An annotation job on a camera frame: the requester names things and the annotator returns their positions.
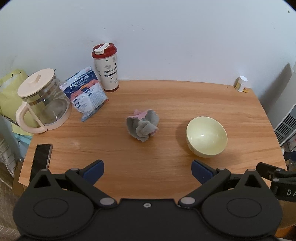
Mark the white tumbler with red lid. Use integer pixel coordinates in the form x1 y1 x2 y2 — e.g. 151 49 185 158
92 43 120 93

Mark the glass kettle with cream lid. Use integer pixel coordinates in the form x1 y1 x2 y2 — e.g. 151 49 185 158
15 68 73 134

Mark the black smartphone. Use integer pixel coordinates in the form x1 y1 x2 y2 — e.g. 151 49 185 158
29 143 53 186

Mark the small white-capped bottle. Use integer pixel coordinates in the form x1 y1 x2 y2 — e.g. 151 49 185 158
235 76 248 92

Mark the yellow-green bag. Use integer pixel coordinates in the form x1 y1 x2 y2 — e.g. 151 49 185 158
0 69 40 136

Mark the plaid cloth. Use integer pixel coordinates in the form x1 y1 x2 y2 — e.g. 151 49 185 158
0 133 25 197

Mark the light blue cloth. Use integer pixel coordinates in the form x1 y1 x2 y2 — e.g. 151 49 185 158
13 133 33 161

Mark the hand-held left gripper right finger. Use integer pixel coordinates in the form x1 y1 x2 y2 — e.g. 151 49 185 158
178 159 270 209

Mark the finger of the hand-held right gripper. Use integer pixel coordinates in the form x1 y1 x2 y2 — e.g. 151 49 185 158
256 162 287 181

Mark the white vented appliance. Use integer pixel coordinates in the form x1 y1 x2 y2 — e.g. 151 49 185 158
273 70 296 146

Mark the grey and pink cloth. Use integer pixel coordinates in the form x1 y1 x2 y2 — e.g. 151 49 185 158
126 109 160 143

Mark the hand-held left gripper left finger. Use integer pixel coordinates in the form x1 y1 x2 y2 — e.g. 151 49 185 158
29 159 118 208

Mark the blue and white snack bag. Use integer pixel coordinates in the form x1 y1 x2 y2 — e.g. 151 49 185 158
60 67 109 122

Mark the pale yellow-green bowl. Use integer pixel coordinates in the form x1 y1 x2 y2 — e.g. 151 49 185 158
186 116 228 158

